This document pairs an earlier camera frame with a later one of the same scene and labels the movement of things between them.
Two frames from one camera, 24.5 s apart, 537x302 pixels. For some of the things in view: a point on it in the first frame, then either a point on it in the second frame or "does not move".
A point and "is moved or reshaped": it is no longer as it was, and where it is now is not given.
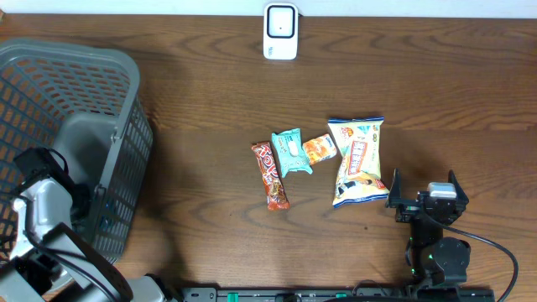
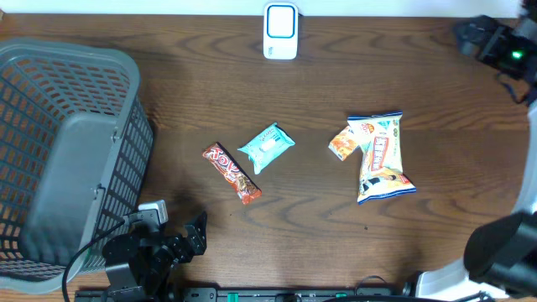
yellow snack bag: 359,141 is moved or reshaped
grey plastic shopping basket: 80,100 does not move
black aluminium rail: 319,294 does not move
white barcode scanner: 280,31 does not move
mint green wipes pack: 290,153 → 267,147
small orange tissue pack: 320,148 → 343,144
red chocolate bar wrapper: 275,194 → 245,188
